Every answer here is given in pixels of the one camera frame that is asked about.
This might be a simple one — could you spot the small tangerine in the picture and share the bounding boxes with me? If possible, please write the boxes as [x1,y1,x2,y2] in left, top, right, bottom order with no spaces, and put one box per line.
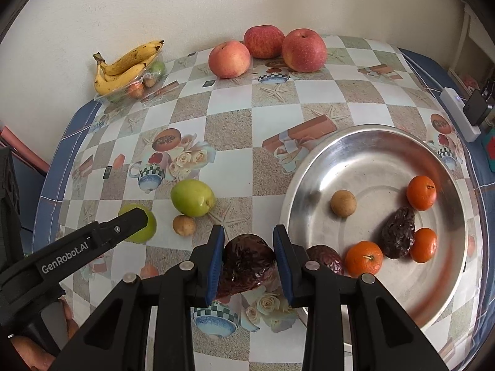
[409,228,438,263]

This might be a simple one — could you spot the small longan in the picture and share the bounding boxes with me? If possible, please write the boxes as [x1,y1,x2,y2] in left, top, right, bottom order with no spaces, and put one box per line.
[330,190,357,218]
[172,215,196,237]

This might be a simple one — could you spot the left green jujube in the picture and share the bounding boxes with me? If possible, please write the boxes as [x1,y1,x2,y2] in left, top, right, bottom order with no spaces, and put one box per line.
[118,203,157,244]

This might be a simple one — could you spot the green jujube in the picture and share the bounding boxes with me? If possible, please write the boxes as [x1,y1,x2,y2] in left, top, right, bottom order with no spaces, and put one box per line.
[118,203,157,244]
[170,179,217,218]

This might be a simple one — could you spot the right green jujube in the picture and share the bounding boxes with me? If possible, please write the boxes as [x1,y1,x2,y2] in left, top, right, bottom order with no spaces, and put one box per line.
[170,179,217,218]

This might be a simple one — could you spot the red chair back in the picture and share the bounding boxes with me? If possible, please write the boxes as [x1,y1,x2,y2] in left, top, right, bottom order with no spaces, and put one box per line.
[1,125,50,173]

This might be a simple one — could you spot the large steel round tray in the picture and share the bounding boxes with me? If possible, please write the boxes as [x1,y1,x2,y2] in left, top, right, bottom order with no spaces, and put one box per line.
[280,125,483,346]

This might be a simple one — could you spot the lower yellow banana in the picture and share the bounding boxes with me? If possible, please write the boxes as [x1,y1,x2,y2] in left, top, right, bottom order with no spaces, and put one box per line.
[93,53,157,96]

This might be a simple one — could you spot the yellow banana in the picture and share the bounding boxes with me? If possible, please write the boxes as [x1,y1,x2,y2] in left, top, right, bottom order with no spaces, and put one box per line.
[92,40,165,76]
[93,53,157,96]

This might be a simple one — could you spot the checkered patterned tablecloth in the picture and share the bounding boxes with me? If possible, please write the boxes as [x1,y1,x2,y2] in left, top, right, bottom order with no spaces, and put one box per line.
[33,35,494,369]

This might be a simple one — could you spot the upper yellow banana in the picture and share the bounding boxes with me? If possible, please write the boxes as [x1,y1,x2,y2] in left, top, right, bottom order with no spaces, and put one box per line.
[92,40,165,76]

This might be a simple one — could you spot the clear plastic fruit tray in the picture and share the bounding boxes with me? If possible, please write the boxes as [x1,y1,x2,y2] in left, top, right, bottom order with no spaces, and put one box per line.
[95,55,166,103]

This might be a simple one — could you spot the teal box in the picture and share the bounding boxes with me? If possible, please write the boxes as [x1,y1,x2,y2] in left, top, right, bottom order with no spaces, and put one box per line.
[482,127,495,173]

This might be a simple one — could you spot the pale pink apple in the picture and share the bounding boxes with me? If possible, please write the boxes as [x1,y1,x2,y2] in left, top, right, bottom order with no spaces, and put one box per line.
[208,40,251,79]

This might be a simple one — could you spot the white power strip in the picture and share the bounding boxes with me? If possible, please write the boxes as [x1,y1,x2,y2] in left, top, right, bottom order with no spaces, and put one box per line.
[440,87,481,143]

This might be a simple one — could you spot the black power adapter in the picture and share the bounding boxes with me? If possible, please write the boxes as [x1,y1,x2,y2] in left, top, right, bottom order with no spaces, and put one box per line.
[463,90,494,126]

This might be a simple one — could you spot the middle red apple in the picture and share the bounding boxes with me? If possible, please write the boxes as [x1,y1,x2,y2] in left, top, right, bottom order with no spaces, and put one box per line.
[243,25,285,59]

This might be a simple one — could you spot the red apple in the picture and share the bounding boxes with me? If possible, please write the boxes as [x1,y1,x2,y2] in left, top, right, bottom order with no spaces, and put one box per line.
[243,25,285,59]
[282,28,327,73]

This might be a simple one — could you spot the white wooden chair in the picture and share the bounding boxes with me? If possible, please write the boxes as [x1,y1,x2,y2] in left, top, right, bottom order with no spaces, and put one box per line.
[448,3,494,95]

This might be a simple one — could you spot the right red apple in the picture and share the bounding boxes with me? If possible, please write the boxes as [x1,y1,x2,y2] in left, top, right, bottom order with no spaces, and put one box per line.
[282,28,327,73]

